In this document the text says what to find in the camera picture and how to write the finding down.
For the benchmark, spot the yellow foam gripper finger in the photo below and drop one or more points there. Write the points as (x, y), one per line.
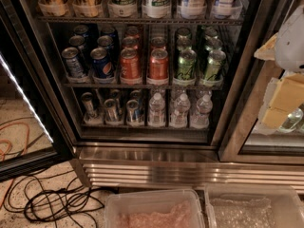
(282, 97)
(267, 51)

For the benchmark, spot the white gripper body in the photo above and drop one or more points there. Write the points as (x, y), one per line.
(291, 47)

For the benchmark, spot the closed fridge glass door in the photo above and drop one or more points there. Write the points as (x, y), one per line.
(241, 141)

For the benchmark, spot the front water bottle right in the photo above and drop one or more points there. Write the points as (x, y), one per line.
(200, 116)

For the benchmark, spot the water bottle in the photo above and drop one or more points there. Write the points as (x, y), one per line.
(179, 111)
(200, 116)
(156, 112)

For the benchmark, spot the front water bottle middle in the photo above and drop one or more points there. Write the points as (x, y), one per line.
(179, 111)

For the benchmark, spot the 7up bottle right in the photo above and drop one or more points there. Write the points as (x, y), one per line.
(156, 8)

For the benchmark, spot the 7up bottle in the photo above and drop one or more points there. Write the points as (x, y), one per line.
(156, 8)
(122, 8)

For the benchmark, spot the front water bottle left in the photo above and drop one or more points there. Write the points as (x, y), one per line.
(156, 112)

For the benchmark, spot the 7up bottle left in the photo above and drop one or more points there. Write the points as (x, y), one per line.
(122, 8)

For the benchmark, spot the steel fridge base grille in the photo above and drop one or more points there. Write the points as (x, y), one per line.
(169, 168)

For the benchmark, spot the brown drink bottle right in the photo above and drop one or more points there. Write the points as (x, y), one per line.
(88, 8)

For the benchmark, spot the open fridge glass door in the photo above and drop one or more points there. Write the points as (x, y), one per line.
(19, 59)

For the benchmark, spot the front green can right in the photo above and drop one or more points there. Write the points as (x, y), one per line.
(211, 74)

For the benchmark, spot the green can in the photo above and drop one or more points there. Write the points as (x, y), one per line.
(211, 74)
(184, 74)

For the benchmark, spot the front green can left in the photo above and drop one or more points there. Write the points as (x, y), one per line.
(184, 74)

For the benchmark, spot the front orange can right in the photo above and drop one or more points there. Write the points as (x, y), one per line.
(158, 67)

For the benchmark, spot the orange can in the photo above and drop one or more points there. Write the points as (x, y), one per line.
(158, 67)
(131, 73)

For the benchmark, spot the clear bin bubble wrap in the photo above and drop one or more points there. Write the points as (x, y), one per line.
(253, 206)

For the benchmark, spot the front orange can left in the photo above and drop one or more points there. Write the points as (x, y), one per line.
(131, 73)

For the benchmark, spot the clear bin pink wrap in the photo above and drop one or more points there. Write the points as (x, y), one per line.
(179, 208)

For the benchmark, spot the front blue pepsi can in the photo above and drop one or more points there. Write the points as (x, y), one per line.
(102, 65)

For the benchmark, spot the slim silver can middle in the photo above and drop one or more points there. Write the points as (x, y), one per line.
(113, 112)

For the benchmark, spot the slim silver can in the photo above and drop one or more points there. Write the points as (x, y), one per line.
(113, 112)
(92, 113)

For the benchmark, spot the slim silver can left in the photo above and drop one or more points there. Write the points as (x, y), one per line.
(92, 113)

